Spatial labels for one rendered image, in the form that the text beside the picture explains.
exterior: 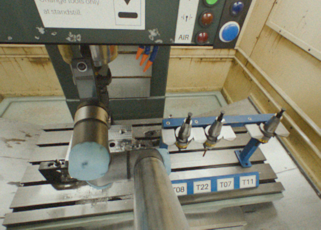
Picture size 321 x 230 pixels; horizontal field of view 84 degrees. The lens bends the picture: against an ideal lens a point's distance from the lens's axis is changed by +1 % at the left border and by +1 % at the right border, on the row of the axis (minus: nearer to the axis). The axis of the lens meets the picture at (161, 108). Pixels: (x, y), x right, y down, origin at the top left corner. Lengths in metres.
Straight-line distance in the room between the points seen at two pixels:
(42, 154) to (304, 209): 1.31
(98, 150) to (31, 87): 1.55
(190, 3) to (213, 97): 1.60
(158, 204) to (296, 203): 1.00
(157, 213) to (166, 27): 0.28
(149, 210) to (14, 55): 1.58
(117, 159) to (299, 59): 1.07
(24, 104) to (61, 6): 1.67
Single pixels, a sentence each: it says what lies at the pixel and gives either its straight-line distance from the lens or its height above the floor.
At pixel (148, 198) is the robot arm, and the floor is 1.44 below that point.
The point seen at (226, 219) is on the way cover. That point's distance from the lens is 1.09.
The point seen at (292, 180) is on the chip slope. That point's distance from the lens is 1.25.
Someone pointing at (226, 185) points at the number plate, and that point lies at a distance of 0.92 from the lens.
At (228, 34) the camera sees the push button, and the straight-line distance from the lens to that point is 0.36.
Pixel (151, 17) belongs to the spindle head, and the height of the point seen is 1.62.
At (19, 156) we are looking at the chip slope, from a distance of 1.44.
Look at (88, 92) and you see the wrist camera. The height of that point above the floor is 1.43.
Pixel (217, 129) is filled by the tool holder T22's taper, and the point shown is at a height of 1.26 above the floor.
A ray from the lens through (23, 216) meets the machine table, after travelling 0.97.
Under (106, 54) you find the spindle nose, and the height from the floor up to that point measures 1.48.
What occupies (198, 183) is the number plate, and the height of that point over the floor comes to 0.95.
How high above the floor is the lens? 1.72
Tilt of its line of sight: 44 degrees down
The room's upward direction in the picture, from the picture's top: 6 degrees clockwise
